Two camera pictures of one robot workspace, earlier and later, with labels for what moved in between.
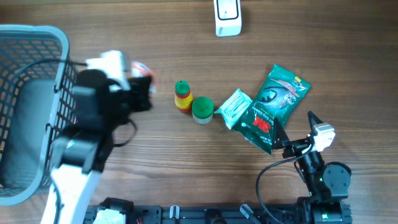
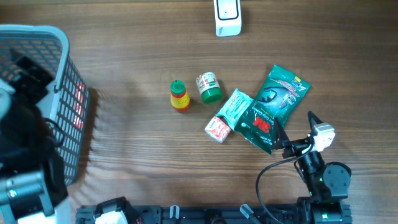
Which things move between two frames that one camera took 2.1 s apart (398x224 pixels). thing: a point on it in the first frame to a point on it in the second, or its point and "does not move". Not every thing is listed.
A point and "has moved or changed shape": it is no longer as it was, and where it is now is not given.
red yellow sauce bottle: [183, 98] has moved or changed shape
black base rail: [198, 214] does not move
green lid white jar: [203, 109] to [209, 87]
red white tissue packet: [139, 69] to [217, 129]
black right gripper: [281, 140] does not move
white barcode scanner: [228, 17] does not move
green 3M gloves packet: [280, 98] does not move
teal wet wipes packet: [232, 109] does not move
